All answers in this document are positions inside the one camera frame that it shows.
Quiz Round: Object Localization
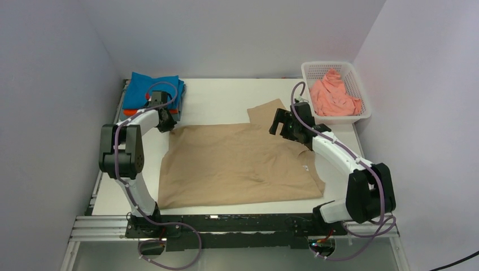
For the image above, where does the beige t shirt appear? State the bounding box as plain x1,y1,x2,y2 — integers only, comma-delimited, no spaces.
157,99,325,209

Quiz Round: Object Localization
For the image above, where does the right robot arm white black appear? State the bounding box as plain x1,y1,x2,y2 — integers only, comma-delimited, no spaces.
269,102,396,234

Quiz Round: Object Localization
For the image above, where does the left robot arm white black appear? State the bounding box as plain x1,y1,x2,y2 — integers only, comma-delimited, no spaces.
99,90,177,237

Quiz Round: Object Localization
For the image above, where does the folded orange t shirt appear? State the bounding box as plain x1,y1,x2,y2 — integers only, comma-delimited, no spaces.
123,109,179,117

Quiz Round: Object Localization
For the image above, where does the folded blue t shirt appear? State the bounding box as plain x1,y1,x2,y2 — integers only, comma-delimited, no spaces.
122,72,186,110

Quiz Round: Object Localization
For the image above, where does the pink t shirt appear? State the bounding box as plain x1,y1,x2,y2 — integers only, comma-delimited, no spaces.
310,68,362,117

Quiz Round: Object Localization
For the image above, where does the white plastic laundry basket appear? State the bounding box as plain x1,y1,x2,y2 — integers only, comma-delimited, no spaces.
301,61,371,124

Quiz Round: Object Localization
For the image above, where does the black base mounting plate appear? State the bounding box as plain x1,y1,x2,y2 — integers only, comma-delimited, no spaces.
125,213,346,252

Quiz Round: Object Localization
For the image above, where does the aluminium frame rail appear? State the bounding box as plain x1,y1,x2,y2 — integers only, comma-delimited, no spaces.
62,207,410,270

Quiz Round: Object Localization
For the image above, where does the black cable bottom right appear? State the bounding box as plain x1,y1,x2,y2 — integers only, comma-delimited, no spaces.
429,250,479,271

